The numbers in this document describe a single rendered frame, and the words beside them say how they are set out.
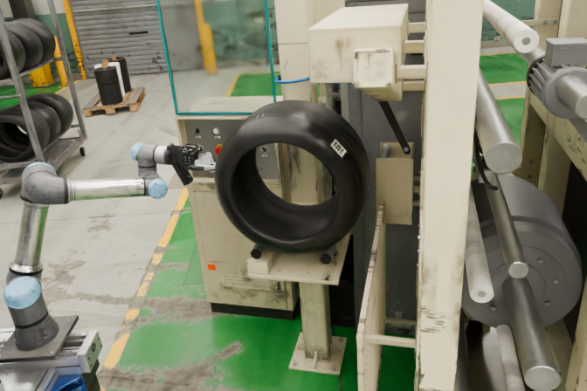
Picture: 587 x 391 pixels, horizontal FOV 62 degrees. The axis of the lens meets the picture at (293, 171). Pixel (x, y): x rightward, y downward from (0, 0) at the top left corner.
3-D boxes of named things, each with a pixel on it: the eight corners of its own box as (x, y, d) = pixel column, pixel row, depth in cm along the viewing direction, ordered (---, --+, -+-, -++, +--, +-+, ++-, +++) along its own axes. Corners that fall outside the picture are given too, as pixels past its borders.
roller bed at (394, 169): (380, 202, 225) (379, 141, 213) (412, 203, 221) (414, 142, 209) (376, 222, 207) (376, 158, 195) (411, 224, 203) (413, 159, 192)
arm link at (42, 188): (24, 181, 161) (169, 175, 186) (23, 172, 170) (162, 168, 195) (24, 215, 164) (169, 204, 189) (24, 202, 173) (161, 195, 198)
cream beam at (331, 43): (341, 47, 187) (339, 7, 181) (407, 44, 181) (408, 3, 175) (307, 85, 133) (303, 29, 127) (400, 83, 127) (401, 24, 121)
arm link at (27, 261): (3, 307, 181) (25, 169, 170) (3, 287, 193) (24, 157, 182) (39, 306, 187) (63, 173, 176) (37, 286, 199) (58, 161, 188)
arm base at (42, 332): (7, 352, 177) (-1, 330, 173) (27, 324, 191) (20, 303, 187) (48, 348, 177) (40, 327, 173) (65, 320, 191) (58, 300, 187)
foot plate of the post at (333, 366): (300, 333, 277) (300, 328, 276) (347, 339, 271) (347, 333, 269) (288, 369, 253) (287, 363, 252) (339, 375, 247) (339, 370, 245)
